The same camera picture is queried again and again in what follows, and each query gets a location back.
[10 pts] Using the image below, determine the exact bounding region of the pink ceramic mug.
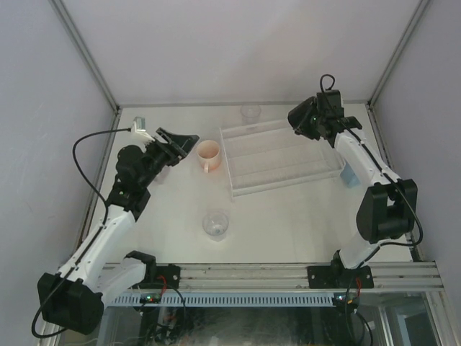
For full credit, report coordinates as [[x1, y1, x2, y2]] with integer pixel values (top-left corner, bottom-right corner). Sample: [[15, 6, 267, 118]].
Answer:
[[196, 140, 221, 173]]

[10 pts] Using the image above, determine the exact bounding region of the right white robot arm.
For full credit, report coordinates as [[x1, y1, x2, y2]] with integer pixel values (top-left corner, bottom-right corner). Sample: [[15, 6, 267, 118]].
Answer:
[[287, 89, 424, 270]]

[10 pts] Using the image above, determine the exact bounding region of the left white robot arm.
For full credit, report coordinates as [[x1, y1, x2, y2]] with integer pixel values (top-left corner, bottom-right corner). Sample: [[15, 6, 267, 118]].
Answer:
[[31, 125, 200, 339]]

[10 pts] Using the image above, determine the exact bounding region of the clear acrylic dish rack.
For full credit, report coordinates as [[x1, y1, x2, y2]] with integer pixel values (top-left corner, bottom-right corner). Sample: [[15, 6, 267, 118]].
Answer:
[[220, 120, 345, 198]]

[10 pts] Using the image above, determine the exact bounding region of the light blue mug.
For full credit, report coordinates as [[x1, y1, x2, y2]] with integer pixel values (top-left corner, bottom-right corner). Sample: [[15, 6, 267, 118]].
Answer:
[[340, 162, 360, 188]]

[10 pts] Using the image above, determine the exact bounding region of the clear glass at back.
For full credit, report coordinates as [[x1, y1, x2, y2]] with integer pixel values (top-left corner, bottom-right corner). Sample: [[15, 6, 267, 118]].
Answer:
[[240, 105, 261, 125]]

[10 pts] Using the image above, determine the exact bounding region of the clear glass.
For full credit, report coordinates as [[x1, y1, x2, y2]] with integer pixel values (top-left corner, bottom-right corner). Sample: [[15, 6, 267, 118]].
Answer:
[[202, 210, 229, 241], [240, 105, 261, 125]]

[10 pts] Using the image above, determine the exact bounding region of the clear glass near front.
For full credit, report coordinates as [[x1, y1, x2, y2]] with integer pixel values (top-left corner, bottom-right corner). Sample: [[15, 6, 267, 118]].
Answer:
[[202, 210, 229, 241]]

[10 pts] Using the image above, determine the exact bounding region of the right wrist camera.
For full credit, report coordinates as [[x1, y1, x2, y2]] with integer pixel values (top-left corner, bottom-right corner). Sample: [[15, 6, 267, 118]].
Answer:
[[316, 89, 344, 118]]

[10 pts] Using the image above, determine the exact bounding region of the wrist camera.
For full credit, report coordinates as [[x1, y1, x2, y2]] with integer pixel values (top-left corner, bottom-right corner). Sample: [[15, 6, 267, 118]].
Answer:
[[130, 117, 154, 143], [316, 89, 344, 118]]

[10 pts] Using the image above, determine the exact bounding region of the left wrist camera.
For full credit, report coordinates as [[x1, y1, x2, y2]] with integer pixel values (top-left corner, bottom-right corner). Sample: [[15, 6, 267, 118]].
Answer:
[[130, 117, 154, 143]]

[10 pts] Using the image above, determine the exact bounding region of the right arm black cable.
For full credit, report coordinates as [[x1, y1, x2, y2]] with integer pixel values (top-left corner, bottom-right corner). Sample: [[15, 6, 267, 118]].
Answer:
[[319, 74, 423, 248]]

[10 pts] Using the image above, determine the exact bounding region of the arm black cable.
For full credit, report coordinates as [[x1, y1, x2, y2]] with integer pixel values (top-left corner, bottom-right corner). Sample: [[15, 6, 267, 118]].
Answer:
[[319, 74, 423, 248], [31, 128, 134, 339]]

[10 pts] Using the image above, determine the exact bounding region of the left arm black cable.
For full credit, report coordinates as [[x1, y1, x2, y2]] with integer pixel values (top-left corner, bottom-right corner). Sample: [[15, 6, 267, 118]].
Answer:
[[31, 128, 134, 339]]

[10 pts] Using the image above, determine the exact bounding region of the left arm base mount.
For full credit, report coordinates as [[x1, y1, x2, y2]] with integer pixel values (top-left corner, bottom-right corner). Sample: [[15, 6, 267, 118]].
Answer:
[[122, 250, 181, 288]]

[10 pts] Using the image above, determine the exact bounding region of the blue slotted cable duct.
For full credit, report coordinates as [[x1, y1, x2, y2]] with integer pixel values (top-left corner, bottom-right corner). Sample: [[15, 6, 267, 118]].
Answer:
[[109, 291, 334, 308]]

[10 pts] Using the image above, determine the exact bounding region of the right aluminium frame post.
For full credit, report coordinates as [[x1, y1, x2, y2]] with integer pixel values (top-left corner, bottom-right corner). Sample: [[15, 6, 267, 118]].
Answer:
[[366, 0, 433, 109]]

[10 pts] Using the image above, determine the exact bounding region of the aluminium frame post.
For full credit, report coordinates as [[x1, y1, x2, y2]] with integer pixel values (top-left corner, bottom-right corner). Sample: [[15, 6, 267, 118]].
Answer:
[[49, 0, 120, 113], [366, 0, 433, 109]]

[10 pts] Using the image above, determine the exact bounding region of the left aluminium frame post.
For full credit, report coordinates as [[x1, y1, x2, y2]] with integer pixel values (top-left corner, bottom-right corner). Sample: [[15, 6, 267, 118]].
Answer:
[[49, 0, 120, 113]]

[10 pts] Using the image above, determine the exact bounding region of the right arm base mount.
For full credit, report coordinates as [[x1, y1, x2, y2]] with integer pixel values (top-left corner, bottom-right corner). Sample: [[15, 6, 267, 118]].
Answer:
[[307, 250, 375, 289]]

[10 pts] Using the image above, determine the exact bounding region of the aluminium front rail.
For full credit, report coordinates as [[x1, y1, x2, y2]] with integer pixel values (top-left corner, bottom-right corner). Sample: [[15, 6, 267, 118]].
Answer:
[[177, 262, 444, 293]]

